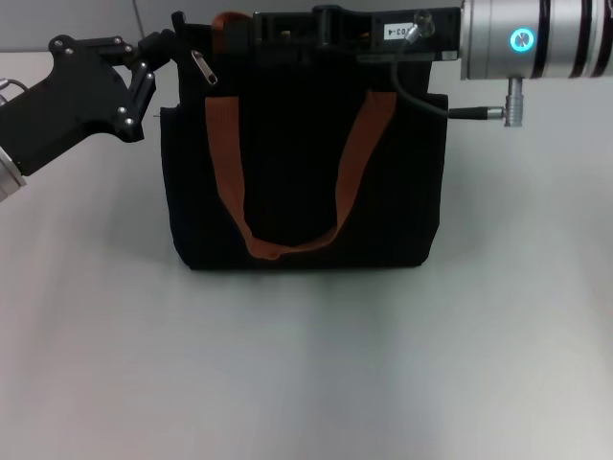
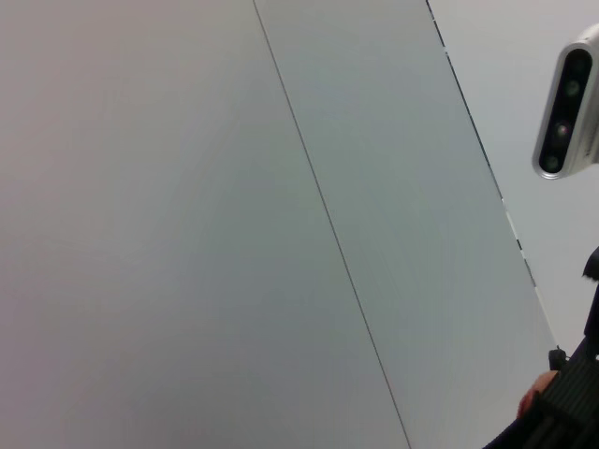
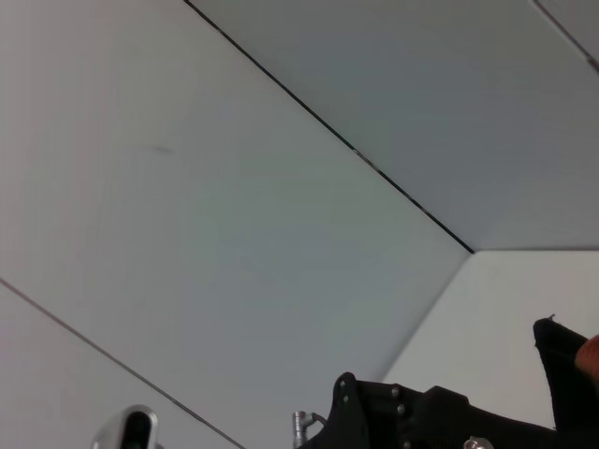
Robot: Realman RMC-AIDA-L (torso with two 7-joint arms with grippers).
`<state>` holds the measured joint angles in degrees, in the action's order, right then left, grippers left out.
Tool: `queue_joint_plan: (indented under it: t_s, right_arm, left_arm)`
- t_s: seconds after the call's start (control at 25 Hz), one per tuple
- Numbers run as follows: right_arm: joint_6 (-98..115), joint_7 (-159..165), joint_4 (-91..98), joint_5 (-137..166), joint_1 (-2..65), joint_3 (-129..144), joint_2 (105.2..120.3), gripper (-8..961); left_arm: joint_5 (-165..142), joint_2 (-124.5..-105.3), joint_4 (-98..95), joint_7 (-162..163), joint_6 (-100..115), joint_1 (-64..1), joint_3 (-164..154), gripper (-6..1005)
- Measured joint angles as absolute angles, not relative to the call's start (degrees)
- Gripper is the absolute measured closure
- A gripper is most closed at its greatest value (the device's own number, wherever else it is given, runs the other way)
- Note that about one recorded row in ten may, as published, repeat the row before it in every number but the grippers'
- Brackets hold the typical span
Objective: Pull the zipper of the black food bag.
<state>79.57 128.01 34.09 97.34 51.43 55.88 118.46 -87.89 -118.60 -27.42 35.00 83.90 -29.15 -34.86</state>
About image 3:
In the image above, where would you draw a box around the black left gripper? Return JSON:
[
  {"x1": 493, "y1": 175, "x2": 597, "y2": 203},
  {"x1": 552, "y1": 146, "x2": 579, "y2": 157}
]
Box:
[{"x1": 302, "y1": 371, "x2": 561, "y2": 449}]

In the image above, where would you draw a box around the black canvas food bag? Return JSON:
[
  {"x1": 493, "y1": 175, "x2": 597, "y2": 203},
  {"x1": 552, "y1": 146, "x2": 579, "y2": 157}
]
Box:
[{"x1": 532, "y1": 313, "x2": 599, "y2": 449}]

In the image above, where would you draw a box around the silver cable connector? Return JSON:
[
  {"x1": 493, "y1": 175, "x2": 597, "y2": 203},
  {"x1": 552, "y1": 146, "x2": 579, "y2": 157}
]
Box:
[{"x1": 291, "y1": 410, "x2": 315, "y2": 449}]

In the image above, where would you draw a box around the orange webbing bag handle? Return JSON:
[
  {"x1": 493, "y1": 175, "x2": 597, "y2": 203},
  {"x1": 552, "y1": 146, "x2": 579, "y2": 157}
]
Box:
[{"x1": 576, "y1": 333, "x2": 599, "y2": 376}]

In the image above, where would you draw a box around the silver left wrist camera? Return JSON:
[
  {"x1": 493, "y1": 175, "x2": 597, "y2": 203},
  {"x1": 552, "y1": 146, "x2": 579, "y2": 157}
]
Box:
[{"x1": 91, "y1": 404, "x2": 165, "y2": 449}]

